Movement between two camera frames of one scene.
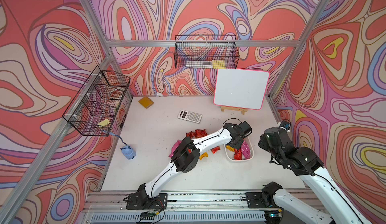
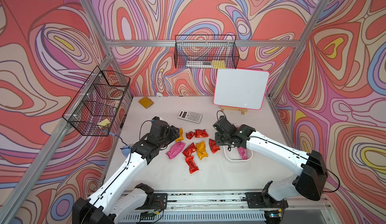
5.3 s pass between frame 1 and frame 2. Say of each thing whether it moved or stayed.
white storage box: stayed
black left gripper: moved
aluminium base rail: stayed
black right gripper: moved
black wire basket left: stayed
